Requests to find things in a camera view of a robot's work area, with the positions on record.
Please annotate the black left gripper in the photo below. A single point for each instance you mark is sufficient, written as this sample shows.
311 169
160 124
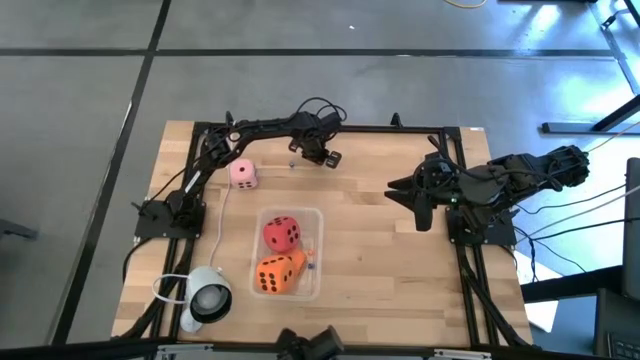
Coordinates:
312 140

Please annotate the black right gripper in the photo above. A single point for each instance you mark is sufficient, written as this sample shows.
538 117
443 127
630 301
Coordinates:
440 185

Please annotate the large pink foam die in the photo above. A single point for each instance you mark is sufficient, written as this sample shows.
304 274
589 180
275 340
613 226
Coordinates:
243 175

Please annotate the large red foam die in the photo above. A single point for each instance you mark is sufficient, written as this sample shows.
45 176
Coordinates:
281 234

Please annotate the large orange foam die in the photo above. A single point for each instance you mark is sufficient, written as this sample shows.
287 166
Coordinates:
274 275
300 261

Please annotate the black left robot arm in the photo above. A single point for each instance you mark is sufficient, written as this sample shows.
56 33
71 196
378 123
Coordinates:
260 127

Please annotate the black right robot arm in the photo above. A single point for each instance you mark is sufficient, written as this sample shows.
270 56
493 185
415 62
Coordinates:
525 175

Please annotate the clear plastic container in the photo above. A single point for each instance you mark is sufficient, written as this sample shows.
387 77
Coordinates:
312 287

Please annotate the black rounded device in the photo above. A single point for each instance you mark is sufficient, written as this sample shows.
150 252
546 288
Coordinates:
310 347

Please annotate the black desk beam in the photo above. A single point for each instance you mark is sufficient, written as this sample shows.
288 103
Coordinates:
570 287

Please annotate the black desk leg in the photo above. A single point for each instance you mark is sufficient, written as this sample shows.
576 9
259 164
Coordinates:
590 126

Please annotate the black desk top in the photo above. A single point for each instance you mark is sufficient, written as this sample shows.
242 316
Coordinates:
632 230

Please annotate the black keyboard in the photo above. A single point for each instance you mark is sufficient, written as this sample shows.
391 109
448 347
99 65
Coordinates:
620 330

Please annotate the grey metal desk leg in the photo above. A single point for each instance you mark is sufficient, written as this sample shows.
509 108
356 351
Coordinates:
620 50

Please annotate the grey chair base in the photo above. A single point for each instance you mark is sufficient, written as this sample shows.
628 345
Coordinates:
15 230

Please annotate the black overhead crossbar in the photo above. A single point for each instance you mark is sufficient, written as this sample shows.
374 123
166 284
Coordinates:
75 350

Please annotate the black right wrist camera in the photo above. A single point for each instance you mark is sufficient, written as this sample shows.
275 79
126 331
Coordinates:
423 220

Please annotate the black aluminium table frame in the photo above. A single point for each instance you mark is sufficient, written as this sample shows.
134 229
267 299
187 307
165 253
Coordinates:
390 129

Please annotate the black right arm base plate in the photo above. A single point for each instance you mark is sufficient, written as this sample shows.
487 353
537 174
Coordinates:
505 236

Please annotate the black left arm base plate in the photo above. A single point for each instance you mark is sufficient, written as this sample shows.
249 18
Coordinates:
150 231

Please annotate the white dome camera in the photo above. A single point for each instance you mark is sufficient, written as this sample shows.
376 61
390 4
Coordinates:
207 297

